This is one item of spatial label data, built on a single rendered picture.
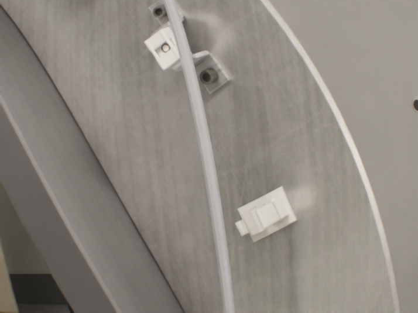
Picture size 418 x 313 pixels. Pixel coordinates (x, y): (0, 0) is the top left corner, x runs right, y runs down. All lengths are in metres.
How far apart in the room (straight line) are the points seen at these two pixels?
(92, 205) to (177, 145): 0.04
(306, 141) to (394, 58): 0.06
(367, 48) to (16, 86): 0.16
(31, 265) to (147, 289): 5.56
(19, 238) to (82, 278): 5.56
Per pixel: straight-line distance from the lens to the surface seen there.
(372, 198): 1.02
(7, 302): 6.05
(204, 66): 1.04
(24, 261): 6.61
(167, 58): 1.03
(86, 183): 1.06
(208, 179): 1.01
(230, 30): 1.03
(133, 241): 1.07
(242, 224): 1.04
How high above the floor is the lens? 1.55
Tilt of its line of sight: 10 degrees down
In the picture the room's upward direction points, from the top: 6 degrees counter-clockwise
